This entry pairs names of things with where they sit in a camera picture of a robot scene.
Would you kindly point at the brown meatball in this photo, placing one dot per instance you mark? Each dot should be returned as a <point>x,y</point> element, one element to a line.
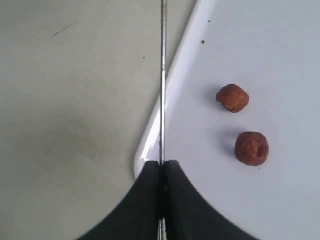
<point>233,98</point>
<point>251,148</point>

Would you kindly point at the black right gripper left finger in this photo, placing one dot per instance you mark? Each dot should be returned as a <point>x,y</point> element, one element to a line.
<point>135,217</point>

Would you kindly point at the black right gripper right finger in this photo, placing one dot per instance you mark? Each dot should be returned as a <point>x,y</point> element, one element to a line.
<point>188,216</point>

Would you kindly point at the thin metal skewer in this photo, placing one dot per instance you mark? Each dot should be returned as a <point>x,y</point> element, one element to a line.
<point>163,61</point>

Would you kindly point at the white rectangular plastic tray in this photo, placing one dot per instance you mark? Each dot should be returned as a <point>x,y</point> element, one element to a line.
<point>271,49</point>

